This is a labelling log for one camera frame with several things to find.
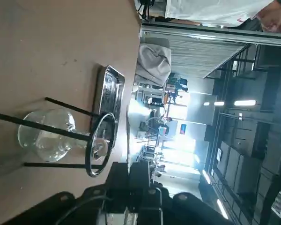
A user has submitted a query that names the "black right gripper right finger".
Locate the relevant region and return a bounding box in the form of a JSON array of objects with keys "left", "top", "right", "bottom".
[{"left": 127, "top": 162, "right": 232, "bottom": 225}]

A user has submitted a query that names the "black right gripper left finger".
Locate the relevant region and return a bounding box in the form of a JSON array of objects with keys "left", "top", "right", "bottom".
[{"left": 1, "top": 161, "right": 130, "bottom": 225}]

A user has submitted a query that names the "black tripod stand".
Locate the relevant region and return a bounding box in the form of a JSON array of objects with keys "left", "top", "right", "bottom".
[{"left": 0, "top": 97, "right": 116, "bottom": 177}]

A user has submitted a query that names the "steel tray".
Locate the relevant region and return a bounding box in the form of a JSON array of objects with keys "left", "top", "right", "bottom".
[{"left": 92, "top": 65, "right": 126, "bottom": 157}]

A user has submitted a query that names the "grey cloth cover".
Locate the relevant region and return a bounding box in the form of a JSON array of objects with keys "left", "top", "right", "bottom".
[{"left": 134, "top": 44, "right": 172, "bottom": 85}]

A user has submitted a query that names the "person in white shirt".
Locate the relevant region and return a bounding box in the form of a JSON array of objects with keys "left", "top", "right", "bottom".
[{"left": 165, "top": 0, "right": 281, "bottom": 32}]

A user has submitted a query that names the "aluminium frame beam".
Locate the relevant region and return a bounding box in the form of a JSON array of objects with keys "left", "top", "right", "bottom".
[{"left": 141, "top": 23, "right": 281, "bottom": 46}]

